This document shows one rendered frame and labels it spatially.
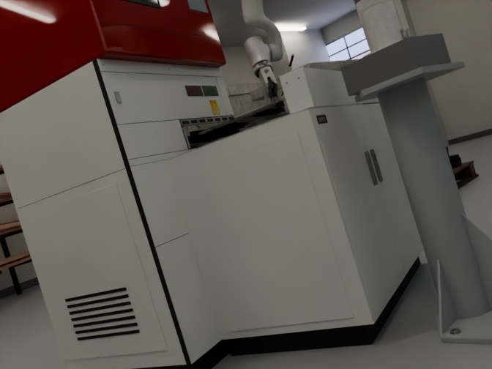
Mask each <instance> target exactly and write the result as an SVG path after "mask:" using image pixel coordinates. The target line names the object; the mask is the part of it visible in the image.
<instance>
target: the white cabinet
mask: <svg viewBox="0 0 492 369"><path fill-rule="evenodd" d="M166 161H167V164H168V168H169V171H170V174H171V178H172V180H173V183H174V187H175V190H176V194H177V197H178V199H179V204H180V207H181V209H182V213H183V216H184V220H185V222H186V226H187V230H188V232H189V235H190V239H191V242H192V244H193V249H194V251H195V256H196V258H197V261H198V265H199V268H200V270H201V274H202V278H203V280H204V284H205V287H206V291H207V294H208V297H209V301H210V303H211V306H212V310H213V313H214V315H215V320H216V322H217V327H218V329H219V332H220V336H221V339H222V340H227V342H228V347H229V349H230V352H231V356H239V355H248V354H265V353H275V352H284V351H301V350H311V349H328V348H337V347H346V346H364V345H372V344H373V342H374V340H375V339H376V337H377V335H378V334H379V332H380V331H381V328H382V327H383V326H384V324H385V322H386V321H387V319H388V318H389V316H390V314H391V312H392V311H393V309H394V307H395V306H396V305H397V303H398V301H399V299H400V298H401V296H402V294H403V292H404V291H405V290H406V287H407V286H408V284H409V283H410V281H411V279H412V278H413V276H414V274H415V273H416V271H417V270H418V268H419V266H420V264H421V263H420V259H419V256H418V255H419V254H420V253H421V251H422V249H423V246H422V242H421V239H420V235H419V231H418V229H417V225H416V222H415V219H414V215H413V212H412V210H411V205H410V203H409V198H408V196H407V193H406V188H405V186H404V183H403V179H402V176H401V173H400V169H399V166H398V162H397V159H396V156H395V152H394V149H393V147H392V142H391V140H390V135H389V133H388V130H387V126H386V123H385V121H384V116H383V113H382V110H381V106H380V103H373V104H364V105H345V106H336V107H326V108H309V109H306V110H303V111H300V112H298V113H295V114H292V115H290V116H287V117H284V118H282V119H278V120H276V121H273V122H270V123H268V124H265V125H262V126H260V127H257V128H254V129H252V130H248V131H246V132H243V133H240V134H238V135H235V136H232V137H230V138H227V139H224V140H221V141H218V142H216V143H213V144H210V145H208V146H205V147H202V148H200V149H196V150H194V151H191V152H188V153H186V154H183V155H180V156H178V157H175V158H172V159H170V160H166Z"/></svg>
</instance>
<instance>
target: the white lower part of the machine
mask: <svg viewBox="0 0 492 369"><path fill-rule="evenodd" d="M16 211H17V214H18V218H19V221H20V225H21V228H22V230H23V234H24V236H25V240H26V244H27V246H28V249H29V253H30V256H31V259H32V262H33V265H34V269H35V272H36V274H37V279H38V281H39V284H40V288H41V291H42V295H43V297H44V300H45V304H46V307H47V309H48V313H49V316H50V319H51V323H52V325H53V330H54V332H55V335H56V339H57V342H58V344H59V348H60V351H61V355H62V358H63V360H64V364H65V367H66V369H212V368H213V367H214V366H215V365H216V364H217V363H219V362H220V361H221V360H222V359H223V358H224V357H226V356H227V355H228V354H229V353H230V349H229V347H228V342H227V340H222V339H221V336H220V332H219V329H218V327H217V322H216V320H215V315H214V313H213V310H212V306H211V303H210V301H209V297H208V294H207V291H206V287H205V284H204V280H203V278H202V274H201V270H200V268H199V265H198V261H197V258H196V256H195V251H194V249H193V244H192V242H191V239H190V235H189V232H188V230H187V226H186V222H185V219H184V216H183V213H182V209H181V207H180V204H179V199H178V197H177V194H176V190H175V187H174V183H173V180H172V178H171V174H170V171H169V168H168V164H167V161H166V160H161V161H157V162H153V163H146V164H141V165H134V166H130V167H128V168H125V169H123V170H121V171H117V172H116V173H113V174H110V175H107V176H104V177H102V178H99V179H96V180H94V181H92V182H88V183H86V184H82V185H81V186H78V187H75V188H73V189H70V190H67V191H64V192H63V193H59V194H57V195H53V196H51V197H49V198H46V199H43V200H41V201H38V202H36V203H33V204H30V205H28V206H25V207H22V208H20V209H16Z"/></svg>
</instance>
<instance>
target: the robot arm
mask: <svg viewBox="0 0 492 369"><path fill-rule="evenodd" d="M241 2H242V14H243V19H244V22H245V24H246V25H248V26H255V27H259V28H261V29H263V30H264V31H265V32H266V33H267V34H268V35H269V39H270V44H268V45H266V44H264V43H263V40H262V39H261V38H260V37H258V36H254V37H250V38H248V39H247V40H246V41H245V43H244V47H245V51H246V53H247V57H248V58H249V61H250V65H251V67H252V69H253V72H254V75H255V76H256V77H257V78H260V81H261V85H262V87H263V89H264V93H265V95H266V97H267V98H270V100H271V103H272V105H274V104H276V103H278V102H279V98H278V96H277V92H278V84H277V81H276V78H275V76H274V74H273V72H272V71H273V66H272V63H271V62H277V61H280V60H281V59H282V58H283V43H282V38H281V34H280V31H279V29H278V28H277V27H276V25H275V24H274V23H273V22H271V21H270V20H269V19H268V18H267V17H266V16H265V15H264V8H263V0H241ZM354 3H355V7H356V9H357V13H358V16H359V19H360V22H361V24H362V28H363V31H364V33H365V38H366V40H367V43H368V47H369V49H370V53H369V54H367V55H365V56H368V55H370V54H372V53H375V52H376V51H379V50H381V49H382V48H385V47H387V46H389V45H392V44H394V43H396V42H398V41H401V40H403V39H405V38H407V37H410V36H411V34H410V31H409V30H408V29H406V30H405V31H404V30H403V27H402V25H401V22H400V18H399V16H398V12H397V9H396V6H395V2H394V0H354ZM365 56H363V57H365Z"/></svg>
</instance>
